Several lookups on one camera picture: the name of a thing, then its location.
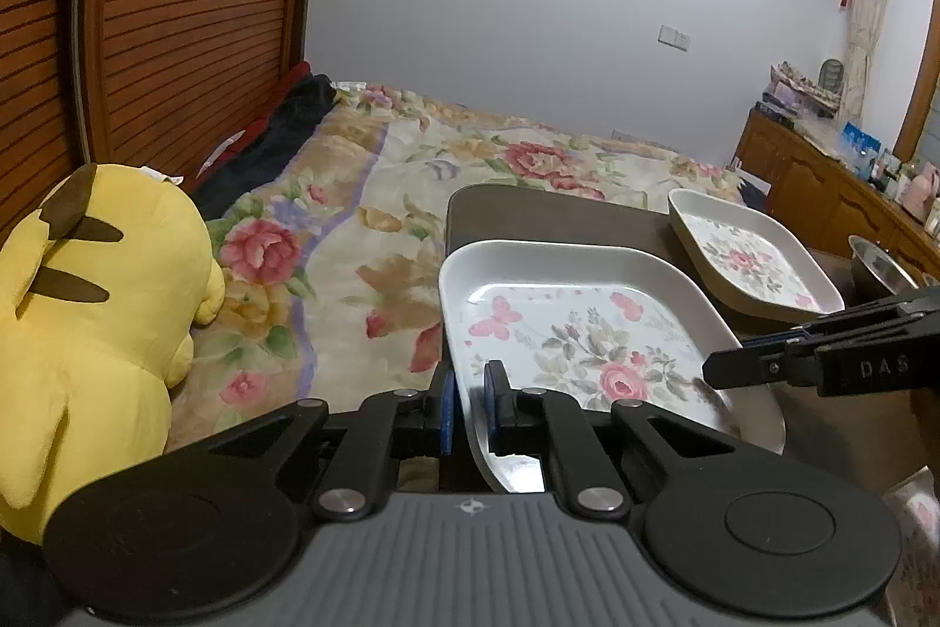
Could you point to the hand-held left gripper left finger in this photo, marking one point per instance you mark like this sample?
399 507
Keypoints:
443 410

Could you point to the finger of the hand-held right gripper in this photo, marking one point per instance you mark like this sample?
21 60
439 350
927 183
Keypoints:
866 320
749 366

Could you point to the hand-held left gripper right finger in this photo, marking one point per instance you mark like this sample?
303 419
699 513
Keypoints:
505 410

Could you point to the stainless steel bowl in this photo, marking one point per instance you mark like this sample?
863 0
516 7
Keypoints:
881 267

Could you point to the large floral square plate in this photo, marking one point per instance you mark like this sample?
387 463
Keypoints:
587 333

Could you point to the small floral square plate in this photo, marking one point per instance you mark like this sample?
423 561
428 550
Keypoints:
749 252

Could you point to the long wooden cabinet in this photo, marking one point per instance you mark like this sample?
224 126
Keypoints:
815 186

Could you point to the pink thermos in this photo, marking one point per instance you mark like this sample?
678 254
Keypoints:
922 186

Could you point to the blue box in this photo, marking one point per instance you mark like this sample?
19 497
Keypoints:
861 141

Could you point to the floral blanket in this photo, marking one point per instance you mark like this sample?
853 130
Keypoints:
352 216

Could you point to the stack of papers and boxes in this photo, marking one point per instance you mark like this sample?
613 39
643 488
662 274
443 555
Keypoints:
797 91

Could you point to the small grey fan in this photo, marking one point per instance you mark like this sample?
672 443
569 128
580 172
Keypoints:
831 76

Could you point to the dark clothes pile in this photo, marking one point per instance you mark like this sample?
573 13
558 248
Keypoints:
272 135

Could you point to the yellow plush toy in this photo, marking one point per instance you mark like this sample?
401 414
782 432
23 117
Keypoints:
95 333

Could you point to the wooden window frame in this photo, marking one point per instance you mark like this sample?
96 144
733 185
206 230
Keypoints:
918 98

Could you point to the white wall switch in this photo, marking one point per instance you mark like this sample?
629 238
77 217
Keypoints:
674 38

